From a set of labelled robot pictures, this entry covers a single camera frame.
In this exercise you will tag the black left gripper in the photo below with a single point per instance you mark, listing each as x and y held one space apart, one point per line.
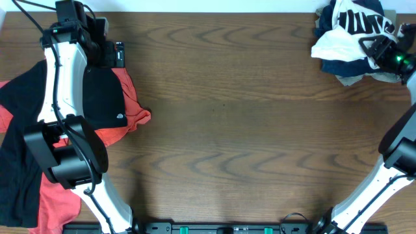
108 53

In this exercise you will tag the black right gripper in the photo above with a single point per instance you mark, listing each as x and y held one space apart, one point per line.
379 49

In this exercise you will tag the white t-shirt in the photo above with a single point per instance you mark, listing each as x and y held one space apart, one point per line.
348 22

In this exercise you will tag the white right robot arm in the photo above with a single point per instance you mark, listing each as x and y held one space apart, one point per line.
395 167

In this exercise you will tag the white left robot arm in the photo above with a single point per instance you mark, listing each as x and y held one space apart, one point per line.
64 144

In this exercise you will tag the dark navy folded garment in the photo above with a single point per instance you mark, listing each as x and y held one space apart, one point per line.
338 67

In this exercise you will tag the grey-beige folded garment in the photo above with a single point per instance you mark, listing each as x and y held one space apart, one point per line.
380 76

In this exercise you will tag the black t-shirt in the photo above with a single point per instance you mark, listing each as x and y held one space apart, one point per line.
104 107

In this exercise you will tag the red-orange t-shirt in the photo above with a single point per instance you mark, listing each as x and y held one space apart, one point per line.
59 206

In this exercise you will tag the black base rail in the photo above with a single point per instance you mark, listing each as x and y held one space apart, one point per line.
288 227

